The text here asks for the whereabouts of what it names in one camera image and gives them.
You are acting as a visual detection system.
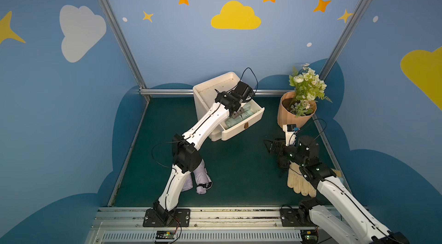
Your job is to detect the lilac umbrella with strap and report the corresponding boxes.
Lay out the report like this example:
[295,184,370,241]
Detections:
[181,174,193,192]

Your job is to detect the white green artificial flowers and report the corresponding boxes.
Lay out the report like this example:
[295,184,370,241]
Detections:
[289,63,332,116]

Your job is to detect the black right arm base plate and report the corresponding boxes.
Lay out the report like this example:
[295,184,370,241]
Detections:
[280,207,312,227]

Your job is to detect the aluminium corner post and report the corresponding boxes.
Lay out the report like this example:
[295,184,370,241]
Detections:
[320,0,372,81]
[98,0,151,102]

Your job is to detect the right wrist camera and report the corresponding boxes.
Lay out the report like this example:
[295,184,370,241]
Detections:
[283,124,299,146]

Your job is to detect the mint green umbrella with loop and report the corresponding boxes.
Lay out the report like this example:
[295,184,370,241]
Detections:
[237,102,254,119]

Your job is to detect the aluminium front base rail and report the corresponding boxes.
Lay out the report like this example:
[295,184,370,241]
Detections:
[86,206,334,244]

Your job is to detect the beige work glove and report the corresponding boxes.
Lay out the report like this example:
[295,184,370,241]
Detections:
[287,162,346,199]

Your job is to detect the terracotta flower pot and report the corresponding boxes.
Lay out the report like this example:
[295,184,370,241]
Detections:
[277,92,317,128]

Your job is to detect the aluminium left corner post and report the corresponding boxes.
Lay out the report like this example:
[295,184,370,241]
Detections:
[98,0,151,102]

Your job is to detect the aluminium back frame rail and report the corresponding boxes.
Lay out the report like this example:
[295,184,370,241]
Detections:
[139,88,292,97]

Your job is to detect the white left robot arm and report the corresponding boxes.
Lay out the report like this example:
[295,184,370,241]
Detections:
[153,81,254,226]

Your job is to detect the lilac umbrella black strap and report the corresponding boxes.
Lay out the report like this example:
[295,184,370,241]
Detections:
[193,159,214,195]

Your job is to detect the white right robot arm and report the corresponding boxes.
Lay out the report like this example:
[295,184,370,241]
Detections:
[264,134,408,244]

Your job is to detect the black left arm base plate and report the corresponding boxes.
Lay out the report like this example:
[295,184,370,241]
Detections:
[142,208,191,227]

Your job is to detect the aluminium right corner post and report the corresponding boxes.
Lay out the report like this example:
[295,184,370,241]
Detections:
[320,0,372,81]

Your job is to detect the white drawer cabinet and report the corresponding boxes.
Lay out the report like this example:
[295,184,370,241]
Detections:
[192,71,265,142]

